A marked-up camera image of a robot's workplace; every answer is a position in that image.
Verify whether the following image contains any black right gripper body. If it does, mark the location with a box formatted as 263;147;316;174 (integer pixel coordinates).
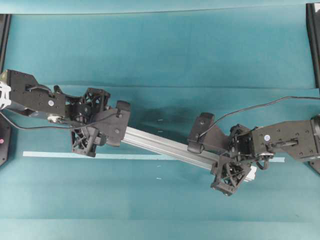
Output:
210;124;257;196

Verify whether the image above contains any black right camera cable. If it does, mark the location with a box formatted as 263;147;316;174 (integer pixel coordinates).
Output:
196;96;320;141

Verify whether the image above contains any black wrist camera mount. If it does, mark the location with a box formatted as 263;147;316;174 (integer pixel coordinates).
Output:
92;100;131;147
187;112;229;155

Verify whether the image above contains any black left camera cable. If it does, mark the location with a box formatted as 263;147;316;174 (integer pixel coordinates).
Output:
0;109;121;131

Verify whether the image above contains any black camera cable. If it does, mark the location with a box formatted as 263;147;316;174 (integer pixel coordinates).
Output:
196;96;320;141
0;109;121;131

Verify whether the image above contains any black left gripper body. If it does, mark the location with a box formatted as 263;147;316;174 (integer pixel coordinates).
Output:
65;88;111;158

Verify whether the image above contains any light blue tape strip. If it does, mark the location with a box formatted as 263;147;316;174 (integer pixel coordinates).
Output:
22;150;286;164

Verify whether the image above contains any black table frame rail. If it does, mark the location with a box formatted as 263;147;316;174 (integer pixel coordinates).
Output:
306;2;320;89

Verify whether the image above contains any silver aluminium extrusion rail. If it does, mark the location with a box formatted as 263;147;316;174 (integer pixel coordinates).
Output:
119;126;258;183

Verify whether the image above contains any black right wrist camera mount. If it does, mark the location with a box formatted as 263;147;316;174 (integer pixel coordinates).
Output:
187;112;229;155

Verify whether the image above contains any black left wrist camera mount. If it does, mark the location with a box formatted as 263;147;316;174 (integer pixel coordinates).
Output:
92;100;131;147

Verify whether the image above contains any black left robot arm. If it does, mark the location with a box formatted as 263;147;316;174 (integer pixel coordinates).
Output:
0;69;110;157

